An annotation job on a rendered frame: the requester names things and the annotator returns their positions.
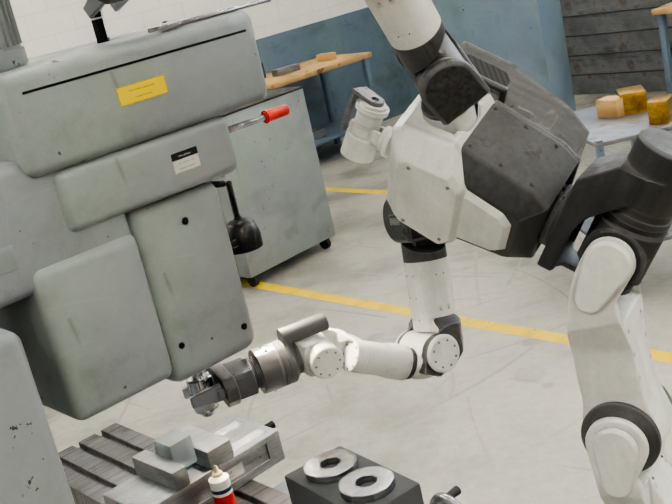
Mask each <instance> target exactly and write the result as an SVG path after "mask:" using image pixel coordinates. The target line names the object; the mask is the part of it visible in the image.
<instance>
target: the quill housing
mask: <svg viewBox="0 0 672 504"><path fill-rule="evenodd" d="M125 215H126V219H127V222H128V225H129V229H130V232H131V235H132V236H133V237H134V238H135V240H136V243H137V246H138V250H139V253H140V257H141V260H142V264H143V267H144V271H145V274H146V278H147V281H148V285H149V288H150V292H151V295H152V299H153V302H154V306H155V309H156V313H157V316H158V320H159V323H160V327H161V330H162V333H163V337H164V340H165V344H166V347H167V351H168V354H169V358H170V361H171V365H172V372H171V374H170V376H169V377H167V378H166V379H167V380H170V381H174V382H181V381H184V380H186V379H188V378H190V377H192V376H194V375H196V374H198V373H200V372H202V371H203V370H205V369H207V368H209V367H211V366H213V365H215V364H217V363H219V362H221V361H223V360H225V359H226V358H228V357H230V356H232V355H234V354H236V353H238V352H240V351H242V350H244V349H245V348H247V347H248V346H249V345H250V344H251V343H252V341H253V338H254V332H253V328H252V324H251V320H250V316H249V312H248V308H247V304H246V300H245V297H244V293H243V289H242V285H241V281H240V277H239V273H238V269H237V266H236V262H235V258H234V254H233V250H232V246H231V242H230V239H229V235H228V231H227V227H226V223H225V219H224V215H223V211H222V208H221V204H220V200H219V196H218V192H217V190H216V188H215V186H214V185H213V184H212V183H210V182H209V181H208V182H205V183H202V184H200V185H197V186H195V187H192V188H189V189H187V190H184V191H182V192H179V193H176V194H174V195H171V196H169V197H166V198H163V199H161V200H158V201H156V202H153V203H151V204H148V205H145V206H143V207H140V208H138V209H135V210H132V211H130V212H127V213H125Z"/></svg>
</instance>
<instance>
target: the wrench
mask: <svg viewBox="0 0 672 504"><path fill-rule="evenodd" d="M270 1H271V0H256V1H252V2H248V3H245V4H241V5H237V6H233V7H229V8H226V9H222V10H218V11H214V12H211V13H207V14H203V15H202V14H201V15H199V16H198V15H197V16H195V17H192V18H188V19H184V20H181V21H177V22H173V23H168V24H164V25H160V26H156V27H153V28H149V29H147V30H148V33H152V32H156V31H164V30H168V29H172V28H175V27H179V26H181V25H185V24H188V23H192V22H196V21H200V20H203V19H207V18H211V17H215V16H218V15H222V14H226V13H229V12H233V11H237V10H241V9H245V8H248V7H252V6H256V5H260V4H263V3H267V2H270Z"/></svg>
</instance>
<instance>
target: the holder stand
mask: <svg viewBox="0 0 672 504"><path fill-rule="evenodd" d="M285 480H286V484H287V488H288V492H289V496H290V500H291V503H292V504H424V501H423V496H422V492H421V487H420V484H419V483H418V482H416V481H414V480H412V479H409V478H407V477H405V476H403V475H401V474H399V473H397V472H395V471H393V470H390V469H388V468H386V467H384V466H382V465H380V464H378V463H376V462H374V461H371V460H369V459H367V458H365V457H363V456H361V455H359V454H357V453H355V452H353V451H350V450H348V449H346V448H344V447H342V446H338V447H336V448H334V449H332V450H329V451H324V452H322V453H320V454H317V455H315V456H314V457H312V458H311V459H309V460H308V461H307V463H306V464H305V465H303V466H301V467H299V468H298V469H296V470H294V471H292V472H290V473H288V474H287V475H285Z"/></svg>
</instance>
